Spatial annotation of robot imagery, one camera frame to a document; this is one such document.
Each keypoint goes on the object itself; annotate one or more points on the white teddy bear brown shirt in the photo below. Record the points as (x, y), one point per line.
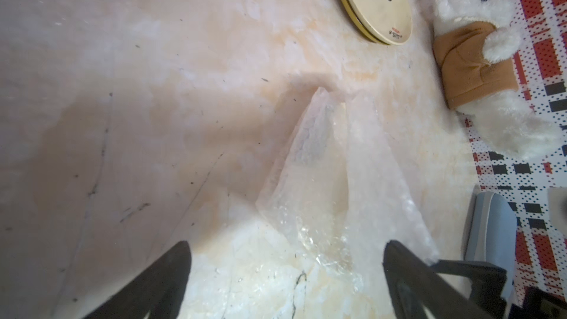
(474, 43)

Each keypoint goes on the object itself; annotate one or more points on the yellow patterned dinner plate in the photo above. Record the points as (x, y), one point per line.
(360, 27)

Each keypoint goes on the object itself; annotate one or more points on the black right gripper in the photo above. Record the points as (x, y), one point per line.
(487, 284)

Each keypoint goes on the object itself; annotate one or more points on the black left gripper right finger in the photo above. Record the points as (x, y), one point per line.
(416, 289)

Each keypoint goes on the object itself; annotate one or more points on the cream dinner plate black characters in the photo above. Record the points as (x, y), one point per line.
(388, 21)

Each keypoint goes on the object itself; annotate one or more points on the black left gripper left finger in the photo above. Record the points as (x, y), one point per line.
(157, 292)

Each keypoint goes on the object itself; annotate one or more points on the grey blue zip pouch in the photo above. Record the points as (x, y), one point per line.
(492, 235)

